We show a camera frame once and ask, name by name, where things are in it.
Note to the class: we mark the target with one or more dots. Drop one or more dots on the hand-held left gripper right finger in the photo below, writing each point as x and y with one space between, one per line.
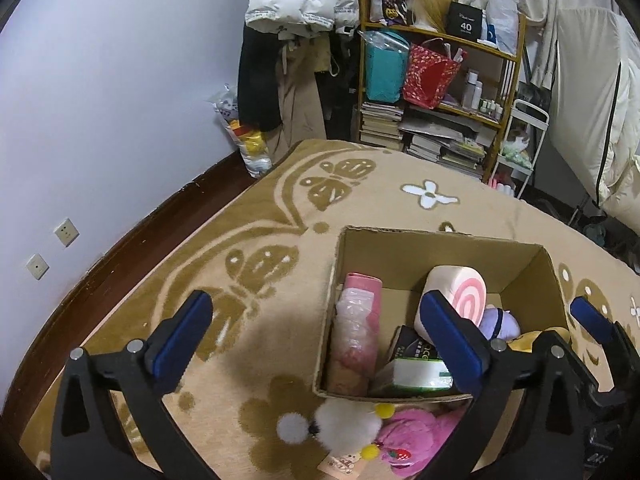
450 342

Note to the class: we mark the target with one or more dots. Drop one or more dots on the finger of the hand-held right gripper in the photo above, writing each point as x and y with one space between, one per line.
592 317

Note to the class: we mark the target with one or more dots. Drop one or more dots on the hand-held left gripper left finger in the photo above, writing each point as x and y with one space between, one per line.
180 345

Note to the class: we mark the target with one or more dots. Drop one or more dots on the black tissue pack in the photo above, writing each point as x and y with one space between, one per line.
412 345

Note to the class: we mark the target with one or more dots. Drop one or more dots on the green tissue pack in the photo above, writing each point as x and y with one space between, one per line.
415 377

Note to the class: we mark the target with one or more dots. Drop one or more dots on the pink swirl roll cushion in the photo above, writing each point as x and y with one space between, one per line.
460 290

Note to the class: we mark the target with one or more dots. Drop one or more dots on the purple plush toy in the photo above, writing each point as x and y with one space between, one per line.
500 322

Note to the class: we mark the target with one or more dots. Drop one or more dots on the yellow plush toy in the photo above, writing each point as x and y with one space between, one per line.
522 342

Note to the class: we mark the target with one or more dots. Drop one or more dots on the pink plastic packet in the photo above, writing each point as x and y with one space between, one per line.
355 330

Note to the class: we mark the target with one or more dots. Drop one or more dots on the pink strawberry plush toy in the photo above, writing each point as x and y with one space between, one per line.
415 435

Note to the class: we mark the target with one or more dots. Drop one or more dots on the cardboard box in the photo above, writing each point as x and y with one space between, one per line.
400 255

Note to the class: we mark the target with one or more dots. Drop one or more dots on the white fluffy pompom toy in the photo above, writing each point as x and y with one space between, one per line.
345 425

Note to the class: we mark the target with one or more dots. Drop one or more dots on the pink printed card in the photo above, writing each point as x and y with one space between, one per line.
345 464

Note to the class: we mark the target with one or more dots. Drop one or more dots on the messy pile of books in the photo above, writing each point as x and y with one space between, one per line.
450 145

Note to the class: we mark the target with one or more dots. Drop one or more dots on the white trolley cart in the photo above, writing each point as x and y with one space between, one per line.
537 120

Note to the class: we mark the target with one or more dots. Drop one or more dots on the cream hanging duvet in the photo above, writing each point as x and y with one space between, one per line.
585 110

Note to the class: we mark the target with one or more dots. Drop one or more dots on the clear bag of yellow toys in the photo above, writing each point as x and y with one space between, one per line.
247 145

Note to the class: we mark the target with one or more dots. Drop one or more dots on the neat stack of books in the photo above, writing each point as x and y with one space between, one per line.
380 125

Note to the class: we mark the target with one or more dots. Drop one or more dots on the wooden shelf unit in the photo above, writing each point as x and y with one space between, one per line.
512 90

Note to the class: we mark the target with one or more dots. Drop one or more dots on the row of cosmetic bottles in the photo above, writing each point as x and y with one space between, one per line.
475 95

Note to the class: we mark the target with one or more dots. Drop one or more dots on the red patterned bag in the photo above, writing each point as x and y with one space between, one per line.
430 77

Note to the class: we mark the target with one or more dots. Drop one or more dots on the beige hanging trousers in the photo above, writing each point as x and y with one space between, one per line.
302 105

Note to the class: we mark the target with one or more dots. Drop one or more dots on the black hanging garment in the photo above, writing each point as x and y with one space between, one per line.
345 90

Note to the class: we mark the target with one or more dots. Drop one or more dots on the black hanging coat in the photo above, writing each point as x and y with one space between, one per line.
260 80

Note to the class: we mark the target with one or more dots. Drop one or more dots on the teal bag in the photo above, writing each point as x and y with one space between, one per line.
385 72

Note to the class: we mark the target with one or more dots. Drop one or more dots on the white plastic bag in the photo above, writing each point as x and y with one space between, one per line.
502 20

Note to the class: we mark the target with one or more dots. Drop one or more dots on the black box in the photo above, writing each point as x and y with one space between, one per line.
466 22

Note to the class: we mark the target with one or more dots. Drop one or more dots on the blonde wig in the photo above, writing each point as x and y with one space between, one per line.
430 5

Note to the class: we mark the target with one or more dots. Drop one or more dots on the power wall socket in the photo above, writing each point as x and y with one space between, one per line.
66 232

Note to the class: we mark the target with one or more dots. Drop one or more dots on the round-hole wall socket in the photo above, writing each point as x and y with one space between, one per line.
37 267

